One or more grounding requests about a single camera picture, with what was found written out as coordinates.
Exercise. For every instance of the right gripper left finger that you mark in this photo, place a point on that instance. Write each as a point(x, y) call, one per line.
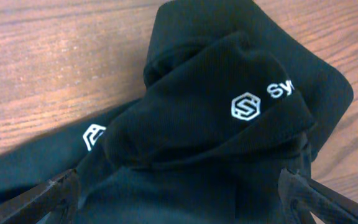
point(33, 199)

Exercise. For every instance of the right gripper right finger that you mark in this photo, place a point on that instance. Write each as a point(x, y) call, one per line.
point(303, 198)

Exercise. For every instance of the black t-shirt with white logo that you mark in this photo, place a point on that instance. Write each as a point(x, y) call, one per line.
point(231, 99)

